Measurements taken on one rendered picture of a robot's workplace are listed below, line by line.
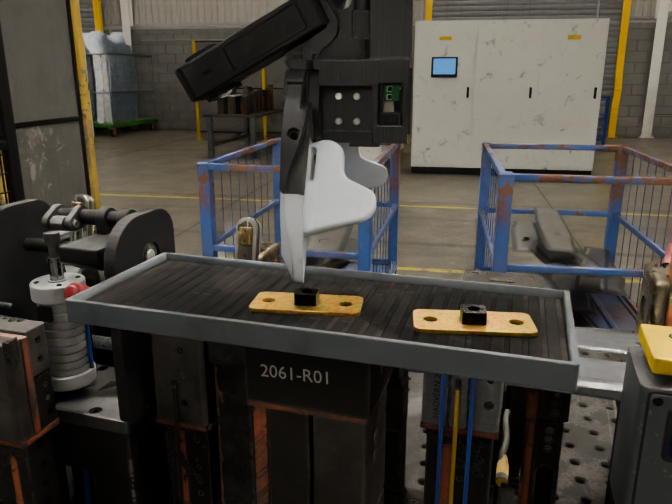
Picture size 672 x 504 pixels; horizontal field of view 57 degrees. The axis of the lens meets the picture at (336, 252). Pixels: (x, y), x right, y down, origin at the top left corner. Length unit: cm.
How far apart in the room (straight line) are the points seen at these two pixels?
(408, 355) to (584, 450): 83
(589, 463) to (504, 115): 769
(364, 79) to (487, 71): 826
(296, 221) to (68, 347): 45
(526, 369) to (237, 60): 27
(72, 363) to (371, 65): 53
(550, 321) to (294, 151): 22
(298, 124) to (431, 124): 828
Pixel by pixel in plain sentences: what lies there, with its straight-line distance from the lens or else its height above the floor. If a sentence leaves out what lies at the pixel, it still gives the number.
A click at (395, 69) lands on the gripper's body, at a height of 133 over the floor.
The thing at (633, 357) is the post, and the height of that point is 114.
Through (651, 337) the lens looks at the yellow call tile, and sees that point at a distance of 47.
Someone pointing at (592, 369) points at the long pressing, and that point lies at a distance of 79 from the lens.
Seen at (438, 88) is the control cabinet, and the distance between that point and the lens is 864.
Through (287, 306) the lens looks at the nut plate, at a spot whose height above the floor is 116.
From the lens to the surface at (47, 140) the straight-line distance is 429.
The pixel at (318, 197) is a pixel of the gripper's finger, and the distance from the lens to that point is 39.
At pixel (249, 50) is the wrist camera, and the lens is 43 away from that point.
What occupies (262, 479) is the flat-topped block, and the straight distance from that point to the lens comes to 54.
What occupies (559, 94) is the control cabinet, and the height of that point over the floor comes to 108.
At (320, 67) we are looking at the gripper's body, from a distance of 41.
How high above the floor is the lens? 133
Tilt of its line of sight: 16 degrees down
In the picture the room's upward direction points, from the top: straight up
